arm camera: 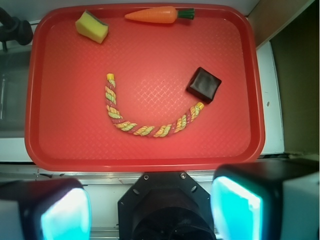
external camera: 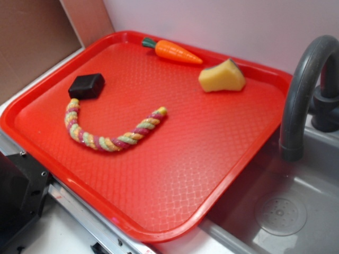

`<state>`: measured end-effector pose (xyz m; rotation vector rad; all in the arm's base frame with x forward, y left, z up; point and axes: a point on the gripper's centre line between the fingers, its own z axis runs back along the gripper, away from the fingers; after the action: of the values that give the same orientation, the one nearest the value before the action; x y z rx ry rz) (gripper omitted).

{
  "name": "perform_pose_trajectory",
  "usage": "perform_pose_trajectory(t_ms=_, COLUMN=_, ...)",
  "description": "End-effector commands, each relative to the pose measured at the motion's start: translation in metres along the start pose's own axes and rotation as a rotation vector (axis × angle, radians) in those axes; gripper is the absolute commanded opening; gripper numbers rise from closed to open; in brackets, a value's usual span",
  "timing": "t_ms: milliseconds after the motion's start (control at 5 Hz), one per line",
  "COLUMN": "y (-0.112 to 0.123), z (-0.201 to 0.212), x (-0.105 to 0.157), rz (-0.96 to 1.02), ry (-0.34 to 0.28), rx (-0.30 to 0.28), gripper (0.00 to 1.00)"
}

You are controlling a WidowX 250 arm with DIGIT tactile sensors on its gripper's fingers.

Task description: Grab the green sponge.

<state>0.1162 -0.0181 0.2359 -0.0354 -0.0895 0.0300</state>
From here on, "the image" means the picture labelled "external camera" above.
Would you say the yellow green sponge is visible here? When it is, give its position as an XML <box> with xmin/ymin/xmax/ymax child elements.
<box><xmin>198</xmin><ymin>58</ymin><xmax>246</xmax><ymax>93</ymax></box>

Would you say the red plastic tray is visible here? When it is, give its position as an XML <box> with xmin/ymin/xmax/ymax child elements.
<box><xmin>1</xmin><ymin>31</ymin><xmax>291</xmax><ymax>243</ymax></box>

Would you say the orange toy carrot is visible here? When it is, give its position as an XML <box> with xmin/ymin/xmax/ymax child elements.
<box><xmin>141</xmin><ymin>37</ymin><xmax>203</xmax><ymax>65</ymax></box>

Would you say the dark brown block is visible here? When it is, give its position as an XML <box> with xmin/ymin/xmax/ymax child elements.
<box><xmin>68</xmin><ymin>73</ymin><xmax>105</xmax><ymax>100</ymax></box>

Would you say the grey plastic sink basin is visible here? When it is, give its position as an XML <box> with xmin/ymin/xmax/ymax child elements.
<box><xmin>200</xmin><ymin>128</ymin><xmax>338</xmax><ymax>253</ymax></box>

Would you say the grey sink faucet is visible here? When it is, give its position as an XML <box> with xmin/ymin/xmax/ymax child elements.
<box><xmin>279</xmin><ymin>35</ymin><xmax>338</xmax><ymax>161</ymax></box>

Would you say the brown cardboard panel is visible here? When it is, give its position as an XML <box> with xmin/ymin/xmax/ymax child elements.
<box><xmin>1</xmin><ymin>1</ymin><xmax>81</xmax><ymax>103</ymax></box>

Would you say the multicolour braided rope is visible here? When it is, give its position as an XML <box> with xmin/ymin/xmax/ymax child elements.
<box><xmin>64</xmin><ymin>98</ymin><xmax>168</xmax><ymax>153</ymax></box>

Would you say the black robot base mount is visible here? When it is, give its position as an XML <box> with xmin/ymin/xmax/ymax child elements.
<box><xmin>1</xmin><ymin>153</ymin><xmax>52</xmax><ymax>252</ymax></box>

